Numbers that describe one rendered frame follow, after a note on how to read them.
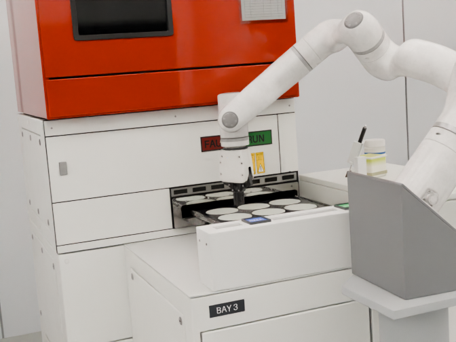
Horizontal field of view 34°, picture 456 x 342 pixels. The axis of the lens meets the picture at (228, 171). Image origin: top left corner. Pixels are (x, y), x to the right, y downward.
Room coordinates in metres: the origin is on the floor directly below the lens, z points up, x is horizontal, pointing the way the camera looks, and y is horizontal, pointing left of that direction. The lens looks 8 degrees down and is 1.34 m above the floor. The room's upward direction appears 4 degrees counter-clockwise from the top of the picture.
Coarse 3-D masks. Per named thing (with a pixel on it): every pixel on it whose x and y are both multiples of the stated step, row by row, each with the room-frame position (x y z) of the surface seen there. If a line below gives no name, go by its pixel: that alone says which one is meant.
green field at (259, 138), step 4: (256, 132) 2.41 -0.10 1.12; (260, 132) 2.41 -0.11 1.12; (264, 132) 2.42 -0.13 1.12; (268, 132) 2.42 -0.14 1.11; (252, 136) 2.40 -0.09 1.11; (256, 136) 2.41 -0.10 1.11; (260, 136) 2.41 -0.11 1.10; (264, 136) 2.42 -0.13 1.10; (268, 136) 2.42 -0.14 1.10; (252, 140) 2.40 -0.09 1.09; (256, 140) 2.41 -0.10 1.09; (260, 140) 2.41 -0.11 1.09; (264, 140) 2.42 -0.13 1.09; (268, 140) 2.42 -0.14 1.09; (252, 144) 2.40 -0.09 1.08; (256, 144) 2.41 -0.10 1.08; (260, 144) 2.41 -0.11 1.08
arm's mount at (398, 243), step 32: (352, 192) 1.73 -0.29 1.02; (384, 192) 1.59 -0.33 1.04; (352, 224) 1.74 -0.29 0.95; (384, 224) 1.59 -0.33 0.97; (416, 224) 1.53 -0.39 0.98; (448, 224) 1.56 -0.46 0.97; (352, 256) 1.74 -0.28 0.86; (384, 256) 1.60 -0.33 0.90; (416, 256) 1.53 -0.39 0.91; (448, 256) 1.56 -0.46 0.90; (384, 288) 1.61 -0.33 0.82; (416, 288) 1.53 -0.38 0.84; (448, 288) 1.56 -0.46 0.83
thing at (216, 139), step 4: (216, 136) 2.36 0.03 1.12; (220, 136) 2.36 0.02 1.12; (204, 140) 2.34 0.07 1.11; (208, 140) 2.35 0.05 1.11; (212, 140) 2.35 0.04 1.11; (216, 140) 2.36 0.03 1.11; (220, 140) 2.36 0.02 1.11; (204, 144) 2.34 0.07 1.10; (208, 144) 2.35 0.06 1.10; (212, 144) 2.35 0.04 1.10; (216, 144) 2.36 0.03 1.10; (220, 144) 2.36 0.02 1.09; (204, 148) 2.34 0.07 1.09; (208, 148) 2.35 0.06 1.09; (212, 148) 2.35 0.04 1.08; (216, 148) 2.36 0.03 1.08; (220, 148) 2.36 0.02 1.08
